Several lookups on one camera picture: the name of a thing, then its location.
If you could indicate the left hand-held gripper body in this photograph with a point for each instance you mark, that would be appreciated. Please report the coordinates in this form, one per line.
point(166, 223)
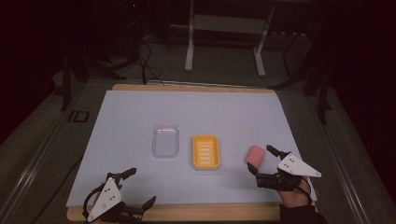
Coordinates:
point(106, 199)

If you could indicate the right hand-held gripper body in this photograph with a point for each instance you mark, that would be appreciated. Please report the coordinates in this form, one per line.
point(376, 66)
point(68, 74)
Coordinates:
point(292, 169)

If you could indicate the pink soap bar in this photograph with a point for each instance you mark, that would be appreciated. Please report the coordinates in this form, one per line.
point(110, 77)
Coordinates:
point(256, 155)

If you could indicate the person's right hand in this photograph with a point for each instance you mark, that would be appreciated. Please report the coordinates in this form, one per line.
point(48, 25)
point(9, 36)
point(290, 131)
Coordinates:
point(292, 197)

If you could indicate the clear plastic box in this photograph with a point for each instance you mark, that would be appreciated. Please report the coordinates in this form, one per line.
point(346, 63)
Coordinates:
point(165, 141)

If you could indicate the yellow soap dish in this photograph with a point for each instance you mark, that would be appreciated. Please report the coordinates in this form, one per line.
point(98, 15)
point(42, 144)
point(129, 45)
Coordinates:
point(206, 152)

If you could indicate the black stand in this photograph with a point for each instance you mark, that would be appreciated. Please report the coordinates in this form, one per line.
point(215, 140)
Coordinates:
point(322, 93)
point(67, 81)

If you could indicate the white table mat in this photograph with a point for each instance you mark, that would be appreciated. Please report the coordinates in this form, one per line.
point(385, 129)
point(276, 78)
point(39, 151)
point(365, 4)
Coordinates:
point(186, 112)

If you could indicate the dark flat panel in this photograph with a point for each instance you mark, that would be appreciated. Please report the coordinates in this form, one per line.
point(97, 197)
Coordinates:
point(297, 54)

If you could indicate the white metal stand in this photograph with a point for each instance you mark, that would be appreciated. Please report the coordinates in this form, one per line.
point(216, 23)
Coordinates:
point(227, 25)

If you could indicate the metal floor rail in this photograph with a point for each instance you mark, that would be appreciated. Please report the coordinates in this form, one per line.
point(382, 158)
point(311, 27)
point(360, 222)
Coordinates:
point(344, 174)
point(31, 169)

